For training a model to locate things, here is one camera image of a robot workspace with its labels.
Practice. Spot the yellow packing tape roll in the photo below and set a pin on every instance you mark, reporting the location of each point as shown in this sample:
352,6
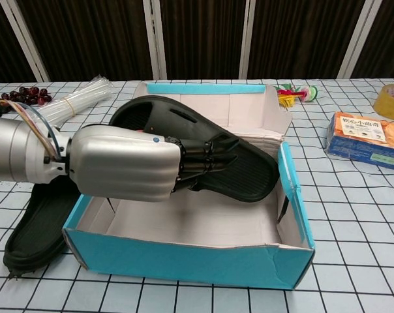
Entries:
386,106

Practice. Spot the light blue shoe box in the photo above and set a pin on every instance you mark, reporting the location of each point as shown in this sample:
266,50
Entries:
184,261

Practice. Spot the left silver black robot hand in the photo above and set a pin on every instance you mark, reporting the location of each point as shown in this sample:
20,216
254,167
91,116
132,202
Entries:
125,163

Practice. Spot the dark red grape bunch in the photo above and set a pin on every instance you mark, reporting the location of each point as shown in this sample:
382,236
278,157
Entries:
30,94

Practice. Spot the black pleated curtain panel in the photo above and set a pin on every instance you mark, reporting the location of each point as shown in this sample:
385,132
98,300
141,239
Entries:
92,39
203,39
1,49
298,39
386,39

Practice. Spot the black rubber slipper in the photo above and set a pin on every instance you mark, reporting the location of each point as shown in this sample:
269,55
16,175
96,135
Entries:
30,241
249,182

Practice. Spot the colourful feather shuttlecock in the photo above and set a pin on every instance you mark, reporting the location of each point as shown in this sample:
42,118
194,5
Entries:
286,96

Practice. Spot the orange blue biscuit box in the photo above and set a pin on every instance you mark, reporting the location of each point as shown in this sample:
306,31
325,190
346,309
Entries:
363,137

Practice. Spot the left blue silver robot arm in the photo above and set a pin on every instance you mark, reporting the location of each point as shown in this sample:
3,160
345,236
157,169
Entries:
17,150

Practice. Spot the clear plastic straw bundle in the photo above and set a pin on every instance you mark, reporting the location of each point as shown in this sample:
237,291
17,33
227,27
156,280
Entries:
79,98

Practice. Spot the white screen frame post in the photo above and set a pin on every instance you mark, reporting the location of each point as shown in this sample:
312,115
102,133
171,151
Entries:
249,39
154,39
357,39
24,39

